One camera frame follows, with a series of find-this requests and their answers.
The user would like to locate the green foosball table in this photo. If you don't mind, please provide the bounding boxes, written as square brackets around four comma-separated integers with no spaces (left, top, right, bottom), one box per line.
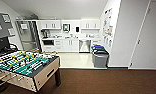
[0,49,62,93]

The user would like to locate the grey trash bin black lid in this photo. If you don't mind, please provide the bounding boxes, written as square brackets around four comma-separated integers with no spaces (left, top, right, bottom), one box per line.
[92,49,110,69]

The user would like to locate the large colourful wall poster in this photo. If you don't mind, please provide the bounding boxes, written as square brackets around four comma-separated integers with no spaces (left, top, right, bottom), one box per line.
[102,7,114,38]

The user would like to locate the white paper on refrigerator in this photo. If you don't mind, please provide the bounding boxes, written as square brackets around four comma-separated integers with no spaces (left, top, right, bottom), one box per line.
[20,23,29,31]

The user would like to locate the stainless steel refrigerator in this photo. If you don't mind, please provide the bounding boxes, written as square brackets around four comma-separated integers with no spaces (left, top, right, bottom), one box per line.
[15,19,40,52]

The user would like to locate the black built-in microwave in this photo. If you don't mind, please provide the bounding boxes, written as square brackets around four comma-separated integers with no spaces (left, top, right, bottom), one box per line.
[42,39,55,47]

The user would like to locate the white door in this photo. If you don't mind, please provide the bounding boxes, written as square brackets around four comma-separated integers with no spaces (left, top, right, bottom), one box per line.
[128,0,156,71]

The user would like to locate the white base cabinet row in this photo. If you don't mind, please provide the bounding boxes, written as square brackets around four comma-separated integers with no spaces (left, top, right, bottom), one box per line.
[41,37,102,54]

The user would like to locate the grey notice board with papers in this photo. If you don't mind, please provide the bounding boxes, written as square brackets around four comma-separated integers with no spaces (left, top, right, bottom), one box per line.
[0,12,17,40]

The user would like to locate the green lid recycling bin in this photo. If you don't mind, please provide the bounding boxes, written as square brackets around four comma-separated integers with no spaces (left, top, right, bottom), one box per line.
[91,46,108,54]

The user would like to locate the stainless steel dishwasher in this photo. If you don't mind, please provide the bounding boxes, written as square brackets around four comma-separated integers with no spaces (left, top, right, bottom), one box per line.
[78,39,92,53]

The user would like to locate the white wall cabinet four doors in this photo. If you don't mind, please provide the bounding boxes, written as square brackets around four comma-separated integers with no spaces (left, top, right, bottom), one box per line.
[37,19,62,31]

